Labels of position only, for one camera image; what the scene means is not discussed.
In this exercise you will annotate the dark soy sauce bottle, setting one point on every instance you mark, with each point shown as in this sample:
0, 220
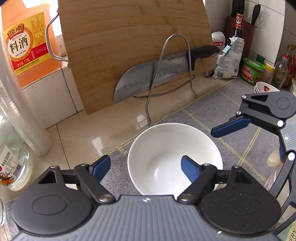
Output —
238, 28

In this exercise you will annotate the metal wire board rack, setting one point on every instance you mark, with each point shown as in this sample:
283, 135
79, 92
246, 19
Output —
148, 94

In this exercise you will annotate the green cap small jar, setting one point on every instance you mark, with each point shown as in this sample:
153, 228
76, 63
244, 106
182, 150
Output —
260, 59

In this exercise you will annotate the dark red knife block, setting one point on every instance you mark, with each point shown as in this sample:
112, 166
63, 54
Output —
248, 28

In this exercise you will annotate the white plastic seasoning bag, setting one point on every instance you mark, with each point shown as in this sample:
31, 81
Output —
227, 64

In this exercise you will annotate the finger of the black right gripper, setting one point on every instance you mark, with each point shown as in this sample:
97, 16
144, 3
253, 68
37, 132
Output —
265, 110

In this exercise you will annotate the bamboo cutting board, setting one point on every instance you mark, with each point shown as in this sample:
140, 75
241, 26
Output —
103, 39

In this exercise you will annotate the orange cooking wine jug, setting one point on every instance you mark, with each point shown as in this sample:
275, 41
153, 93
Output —
24, 35

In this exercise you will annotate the black-handled kitchen knife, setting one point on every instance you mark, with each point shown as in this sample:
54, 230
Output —
139, 78

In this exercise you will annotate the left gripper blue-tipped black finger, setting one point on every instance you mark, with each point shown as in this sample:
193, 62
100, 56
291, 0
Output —
230, 200
60, 201

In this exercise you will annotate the green lidded sauce jar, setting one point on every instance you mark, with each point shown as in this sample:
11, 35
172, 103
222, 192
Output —
252, 71

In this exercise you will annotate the gloved right hand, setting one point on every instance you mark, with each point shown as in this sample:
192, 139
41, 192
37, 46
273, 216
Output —
274, 159

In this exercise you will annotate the white plate with stain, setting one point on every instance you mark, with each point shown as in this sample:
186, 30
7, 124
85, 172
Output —
265, 87

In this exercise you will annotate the clear bottle red cap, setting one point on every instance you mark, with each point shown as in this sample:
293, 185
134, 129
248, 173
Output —
280, 72

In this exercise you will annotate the yellow lidded spice jar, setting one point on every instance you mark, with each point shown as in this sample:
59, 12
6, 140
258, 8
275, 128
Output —
268, 74

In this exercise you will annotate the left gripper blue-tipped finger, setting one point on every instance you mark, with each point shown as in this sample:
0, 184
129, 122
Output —
282, 150

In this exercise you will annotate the clear glass liquor bottle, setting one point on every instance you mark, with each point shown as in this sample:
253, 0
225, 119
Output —
15, 157

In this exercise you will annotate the red label sauce bottle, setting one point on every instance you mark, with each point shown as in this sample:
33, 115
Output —
291, 65

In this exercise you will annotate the white plate underneath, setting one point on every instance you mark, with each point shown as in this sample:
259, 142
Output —
256, 89

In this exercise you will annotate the white ceramic bowl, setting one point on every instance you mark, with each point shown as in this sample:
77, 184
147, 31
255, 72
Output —
154, 159

